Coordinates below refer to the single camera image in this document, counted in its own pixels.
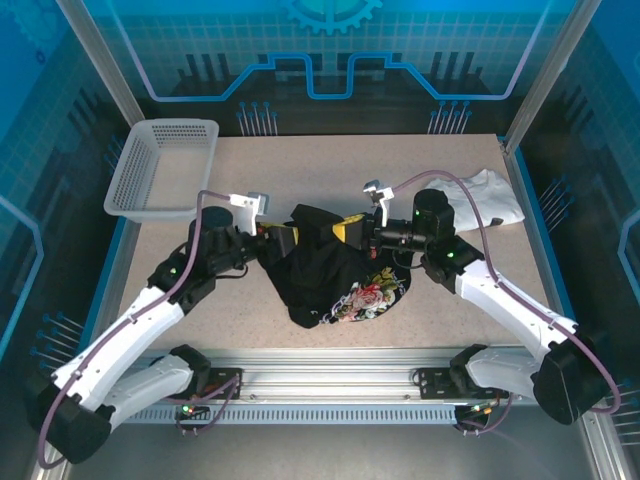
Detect slotted grey cable duct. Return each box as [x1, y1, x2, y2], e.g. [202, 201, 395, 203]
[79, 405, 459, 426]

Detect white perforated plastic basket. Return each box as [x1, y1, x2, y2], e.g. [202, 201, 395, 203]
[103, 118, 220, 224]

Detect aluminium frame post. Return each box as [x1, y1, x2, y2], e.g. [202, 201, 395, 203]
[503, 0, 604, 154]
[54, 0, 144, 136]

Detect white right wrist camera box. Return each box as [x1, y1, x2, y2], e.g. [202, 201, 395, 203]
[362, 179, 394, 226]

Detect white t-shirt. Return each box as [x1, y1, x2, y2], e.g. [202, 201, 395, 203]
[424, 168, 526, 234]

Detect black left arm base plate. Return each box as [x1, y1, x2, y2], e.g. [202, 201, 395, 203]
[152, 367, 245, 400]

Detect blue table edge strip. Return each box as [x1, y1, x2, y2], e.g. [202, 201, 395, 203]
[73, 215, 132, 364]
[514, 148, 581, 326]

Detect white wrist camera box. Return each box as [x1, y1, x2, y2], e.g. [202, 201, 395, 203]
[362, 179, 394, 226]
[227, 192, 271, 236]

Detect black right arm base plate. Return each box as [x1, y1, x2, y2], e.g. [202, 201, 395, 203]
[414, 366, 510, 400]

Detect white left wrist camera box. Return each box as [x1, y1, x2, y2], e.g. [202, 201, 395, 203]
[227, 192, 271, 236]

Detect black printed t-shirt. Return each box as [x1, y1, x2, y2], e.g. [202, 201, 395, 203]
[262, 202, 414, 330]

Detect wide aluminium mounting rail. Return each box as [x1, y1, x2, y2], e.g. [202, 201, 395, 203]
[64, 347, 599, 404]

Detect grey metal panel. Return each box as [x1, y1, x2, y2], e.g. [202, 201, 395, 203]
[27, 389, 631, 480]

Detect small connector with green light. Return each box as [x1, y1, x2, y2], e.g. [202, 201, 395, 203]
[457, 399, 494, 419]
[177, 394, 211, 419]

